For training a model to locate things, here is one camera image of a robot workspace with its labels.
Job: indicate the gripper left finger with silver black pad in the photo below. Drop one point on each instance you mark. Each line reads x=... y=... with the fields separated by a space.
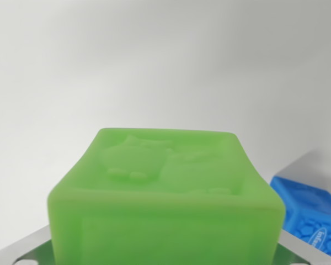
x=30 y=248

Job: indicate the gripper right finger with silver black pad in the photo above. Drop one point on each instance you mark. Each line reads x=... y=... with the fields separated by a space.
x=298 y=249

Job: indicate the green translucent toy cube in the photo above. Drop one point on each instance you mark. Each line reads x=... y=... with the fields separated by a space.
x=165 y=215

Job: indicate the blue embossed toy cube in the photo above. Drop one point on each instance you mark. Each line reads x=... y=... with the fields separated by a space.
x=309 y=204

